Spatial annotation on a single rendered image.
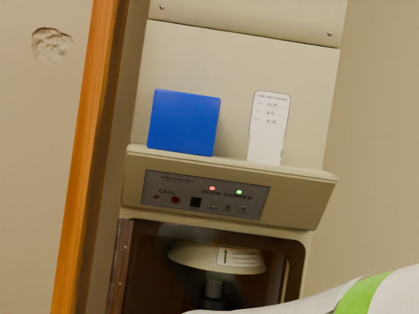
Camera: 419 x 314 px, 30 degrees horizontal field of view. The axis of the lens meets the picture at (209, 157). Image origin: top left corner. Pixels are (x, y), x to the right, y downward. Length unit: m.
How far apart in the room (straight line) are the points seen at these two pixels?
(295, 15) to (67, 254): 0.53
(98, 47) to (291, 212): 0.40
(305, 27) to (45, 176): 0.70
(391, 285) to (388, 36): 1.23
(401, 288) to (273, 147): 0.64
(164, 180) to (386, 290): 0.65
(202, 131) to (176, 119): 0.04
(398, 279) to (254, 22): 0.76
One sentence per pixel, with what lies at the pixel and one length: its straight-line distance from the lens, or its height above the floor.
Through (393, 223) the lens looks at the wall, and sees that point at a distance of 1.80.
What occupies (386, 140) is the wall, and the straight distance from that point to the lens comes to 1.78.
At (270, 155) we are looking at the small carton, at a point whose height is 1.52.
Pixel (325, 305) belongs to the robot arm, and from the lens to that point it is 0.66.
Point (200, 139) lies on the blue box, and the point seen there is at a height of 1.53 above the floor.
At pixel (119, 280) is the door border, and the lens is 1.29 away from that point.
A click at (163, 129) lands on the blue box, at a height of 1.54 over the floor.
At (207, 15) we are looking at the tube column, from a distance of 1.28.
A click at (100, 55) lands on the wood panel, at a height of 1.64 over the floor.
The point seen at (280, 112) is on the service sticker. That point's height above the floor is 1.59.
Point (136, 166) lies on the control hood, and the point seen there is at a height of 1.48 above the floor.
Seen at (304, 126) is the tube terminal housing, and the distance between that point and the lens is 1.29.
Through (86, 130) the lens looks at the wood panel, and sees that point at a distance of 1.18.
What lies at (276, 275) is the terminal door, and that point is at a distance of 1.30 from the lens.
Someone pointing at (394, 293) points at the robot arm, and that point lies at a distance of 0.59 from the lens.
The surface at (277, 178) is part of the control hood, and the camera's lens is 1.18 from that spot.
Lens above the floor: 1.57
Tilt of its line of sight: 3 degrees down
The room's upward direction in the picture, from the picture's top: 8 degrees clockwise
